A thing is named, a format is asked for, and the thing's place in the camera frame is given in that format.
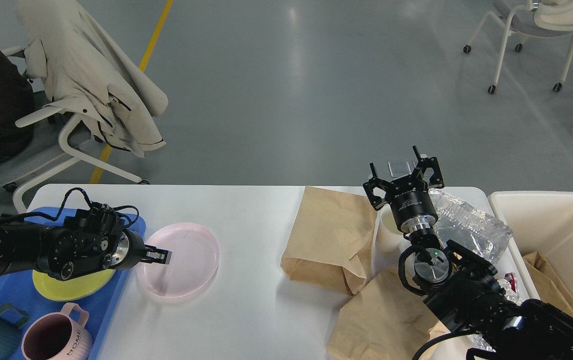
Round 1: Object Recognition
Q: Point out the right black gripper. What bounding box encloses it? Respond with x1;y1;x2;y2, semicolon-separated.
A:
363;145;445;234

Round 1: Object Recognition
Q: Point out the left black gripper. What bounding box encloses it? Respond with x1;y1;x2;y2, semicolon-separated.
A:
113;229;172;271

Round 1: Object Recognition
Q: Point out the pink plate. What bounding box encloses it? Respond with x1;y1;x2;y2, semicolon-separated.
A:
136;222;220;300

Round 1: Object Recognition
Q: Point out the brown paper bag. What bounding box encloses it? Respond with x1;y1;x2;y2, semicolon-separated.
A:
326;268;449;360
280;186;377;296

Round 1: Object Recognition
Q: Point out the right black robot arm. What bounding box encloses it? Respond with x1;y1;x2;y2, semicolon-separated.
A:
363;146;573;360

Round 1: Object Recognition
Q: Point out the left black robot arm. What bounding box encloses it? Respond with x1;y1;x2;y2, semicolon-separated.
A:
0;187;172;281

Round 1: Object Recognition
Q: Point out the clear floor plate left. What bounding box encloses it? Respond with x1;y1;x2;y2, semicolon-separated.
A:
388;161;415;179

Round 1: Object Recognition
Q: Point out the white paper cup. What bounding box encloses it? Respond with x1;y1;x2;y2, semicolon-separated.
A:
375;205;407;253

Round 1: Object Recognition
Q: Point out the upper foil container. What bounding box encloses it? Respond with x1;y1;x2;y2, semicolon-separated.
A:
429;189;513;265

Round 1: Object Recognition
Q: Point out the foil container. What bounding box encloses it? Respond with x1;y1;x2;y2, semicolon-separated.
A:
429;189;513;265
468;278;525;353

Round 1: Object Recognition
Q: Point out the yellow plate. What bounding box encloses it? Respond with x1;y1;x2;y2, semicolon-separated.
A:
32;269;116;302

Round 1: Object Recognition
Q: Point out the pink mug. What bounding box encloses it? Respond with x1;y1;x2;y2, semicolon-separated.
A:
21;302;93;360

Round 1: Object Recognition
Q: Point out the blue plastic tray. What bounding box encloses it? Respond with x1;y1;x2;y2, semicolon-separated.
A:
0;206;147;360

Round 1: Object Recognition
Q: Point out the lower foil container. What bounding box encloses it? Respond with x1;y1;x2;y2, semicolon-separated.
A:
468;278;525;353

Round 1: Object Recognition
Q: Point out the white office chair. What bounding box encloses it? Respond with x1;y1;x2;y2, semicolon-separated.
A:
0;104;149;214

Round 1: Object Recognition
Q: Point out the beige plastic bin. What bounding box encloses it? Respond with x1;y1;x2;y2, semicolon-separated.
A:
488;191;573;298

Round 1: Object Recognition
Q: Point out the paper bag in bin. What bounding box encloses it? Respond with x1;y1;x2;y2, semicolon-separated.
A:
522;251;573;318

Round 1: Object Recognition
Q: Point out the beige coat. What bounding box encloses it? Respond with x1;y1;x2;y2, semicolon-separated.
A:
15;0;169;158

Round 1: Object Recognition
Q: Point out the far white chair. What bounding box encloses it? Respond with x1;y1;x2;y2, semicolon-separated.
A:
462;0;573;95

